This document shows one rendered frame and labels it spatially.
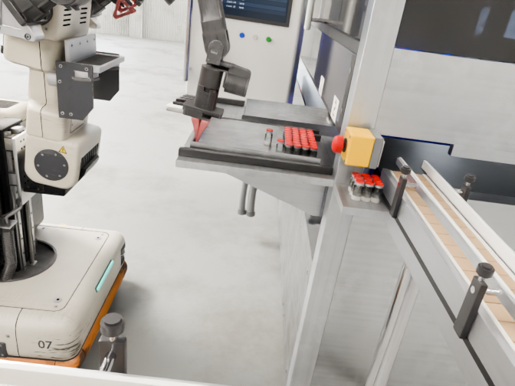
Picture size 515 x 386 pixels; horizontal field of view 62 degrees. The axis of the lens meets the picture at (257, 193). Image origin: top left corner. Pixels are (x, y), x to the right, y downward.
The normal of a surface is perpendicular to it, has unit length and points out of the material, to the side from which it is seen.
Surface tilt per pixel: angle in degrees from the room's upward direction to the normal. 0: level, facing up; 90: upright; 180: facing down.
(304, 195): 90
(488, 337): 90
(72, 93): 90
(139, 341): 0
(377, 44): 90
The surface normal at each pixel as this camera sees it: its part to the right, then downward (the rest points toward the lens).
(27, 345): 0.00, 0.42
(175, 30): 0.25, 0.43
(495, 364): -0.99, -0.13
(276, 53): -0.22, 0.38
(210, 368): 0.13, -0.90
